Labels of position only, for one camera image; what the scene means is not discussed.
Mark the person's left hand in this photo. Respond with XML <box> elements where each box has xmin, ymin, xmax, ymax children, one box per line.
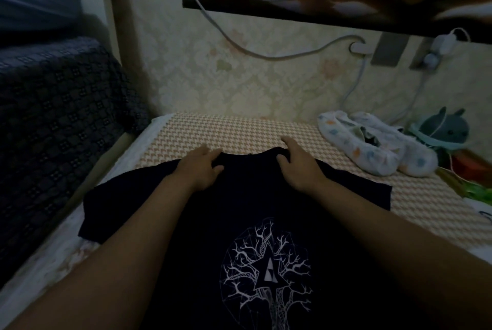
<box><xmin>171</xmin><ymin>145</ymin><xmax>226</xmax><ymax>192</ymax></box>

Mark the person's right hand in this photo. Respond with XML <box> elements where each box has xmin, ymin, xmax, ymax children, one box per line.
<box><xmin>275</xmin><ymin>136</ymin><xmax>332</xmax><ymax>195</ymax></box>

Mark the black tree print t-shirt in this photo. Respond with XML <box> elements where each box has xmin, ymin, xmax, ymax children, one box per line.
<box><xmin>77</xmin><ymin>147</ymin><xmax>432</xmax><ymax>330</ymax></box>

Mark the person's right forearm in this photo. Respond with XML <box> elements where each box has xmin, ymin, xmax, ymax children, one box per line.
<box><xmin>314</xmin><ymin>180</ymin><xmax>492</xmax><ymax>330</ymax></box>

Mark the person's left forearm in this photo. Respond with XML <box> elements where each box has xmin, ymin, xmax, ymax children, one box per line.
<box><xmin>4</xmin><ymin>180</ymin><xmax>209</xmax><ymax>330</ymax></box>

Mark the teal round bunny lamp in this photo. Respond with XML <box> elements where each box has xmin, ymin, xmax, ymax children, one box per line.
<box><xmin>407</xmin><ymin>107</ymin><xmax>470</xmax><ymax>150</ymax></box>

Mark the dark patterned bed cover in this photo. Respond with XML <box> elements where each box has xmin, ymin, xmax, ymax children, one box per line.
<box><xmin>0</xmin><ymin>36</ymin><xmax>151</xmax><ymax>289</ymax></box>

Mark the green toy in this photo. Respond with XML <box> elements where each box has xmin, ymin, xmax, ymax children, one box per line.
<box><xmin>438</xmin><ymin>166</ymin><xmax>492</xmax><ymax>204</ymax></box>

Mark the red toy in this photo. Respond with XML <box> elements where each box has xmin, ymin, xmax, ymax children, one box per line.
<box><xmin>454</xmin><ymin>151</ymin><xmax>492</xmax><ymax>181</ymax></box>

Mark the white charger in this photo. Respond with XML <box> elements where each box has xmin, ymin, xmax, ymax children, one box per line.
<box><xmin>421</xmin><ymin>31</ymin><xmax>458</xmax><ymax>69</ymax></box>

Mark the long white cable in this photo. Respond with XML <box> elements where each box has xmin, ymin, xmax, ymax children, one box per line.
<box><xmin>168</xmin><ymin>0</ymin><xmax>374</xmax><ymax>62</ymax></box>

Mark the thin white charger cable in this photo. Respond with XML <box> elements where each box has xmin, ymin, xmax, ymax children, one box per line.
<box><xmin>388</xmin><ymin>65</ymin><xmax>443</xmax><ymax>127</ymax></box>

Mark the white wall plug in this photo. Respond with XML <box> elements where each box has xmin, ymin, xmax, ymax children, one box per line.
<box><xmin>350</xmin><ymin>40</ymin><xmax>376</xmax><ymax>56</ymax></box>

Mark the grey wall socket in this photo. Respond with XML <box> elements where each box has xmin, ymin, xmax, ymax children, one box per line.
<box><xmin>371</xmin><ymin>31</ymin><xmax>411</xmax><ymax>68</ymax></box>

